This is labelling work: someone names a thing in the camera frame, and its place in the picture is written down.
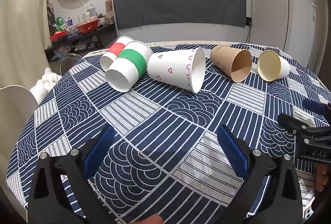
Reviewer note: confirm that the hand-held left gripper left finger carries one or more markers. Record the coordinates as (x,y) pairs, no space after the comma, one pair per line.
(99,154)

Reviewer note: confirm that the navy patterned tablecloth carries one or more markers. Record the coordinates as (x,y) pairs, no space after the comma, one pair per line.
(165,115)

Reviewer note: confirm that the green band paper cup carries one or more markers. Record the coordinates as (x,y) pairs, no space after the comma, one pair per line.
(132,58)

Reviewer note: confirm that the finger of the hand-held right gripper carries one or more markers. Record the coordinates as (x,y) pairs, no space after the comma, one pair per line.
(313,106)
(292,124)

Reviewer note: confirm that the small white paper cup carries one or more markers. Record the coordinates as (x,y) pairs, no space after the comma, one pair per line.
(284,67)

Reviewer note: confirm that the person's right hand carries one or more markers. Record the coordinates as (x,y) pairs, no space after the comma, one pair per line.
(322,177)

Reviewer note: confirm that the red bowl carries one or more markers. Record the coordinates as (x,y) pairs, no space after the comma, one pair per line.
(88,27)

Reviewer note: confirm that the clear glass bowl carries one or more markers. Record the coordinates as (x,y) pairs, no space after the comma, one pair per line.
(67,62)

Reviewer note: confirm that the heart print paper cup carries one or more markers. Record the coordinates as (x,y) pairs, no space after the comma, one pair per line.
(170,66)

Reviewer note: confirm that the person's left hand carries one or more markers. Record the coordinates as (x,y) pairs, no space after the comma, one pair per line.
(152,219)

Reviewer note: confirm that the red band paper cup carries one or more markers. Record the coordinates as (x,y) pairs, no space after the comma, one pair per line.
(116,49)

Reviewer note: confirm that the hanging hairbrush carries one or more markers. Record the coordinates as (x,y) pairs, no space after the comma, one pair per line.
(109,5)

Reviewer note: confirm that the white refrigerator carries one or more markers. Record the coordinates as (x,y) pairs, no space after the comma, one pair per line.
(271,14)

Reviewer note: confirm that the dark low shelf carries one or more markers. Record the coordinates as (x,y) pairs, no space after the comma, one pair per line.
(104,34)

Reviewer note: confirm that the white chair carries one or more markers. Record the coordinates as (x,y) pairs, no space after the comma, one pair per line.
(15,115)

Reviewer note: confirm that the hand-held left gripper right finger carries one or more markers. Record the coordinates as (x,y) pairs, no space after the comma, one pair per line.
(234,154)

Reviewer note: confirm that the white fluffy cloth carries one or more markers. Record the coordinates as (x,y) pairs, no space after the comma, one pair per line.
(44,84)

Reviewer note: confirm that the brown paper cup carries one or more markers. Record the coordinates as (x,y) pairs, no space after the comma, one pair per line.
(222,58)

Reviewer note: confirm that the red tray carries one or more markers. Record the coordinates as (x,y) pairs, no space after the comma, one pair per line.
(58,36)

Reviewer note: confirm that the beige curtain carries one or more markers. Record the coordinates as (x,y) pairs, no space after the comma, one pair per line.
(25,19)

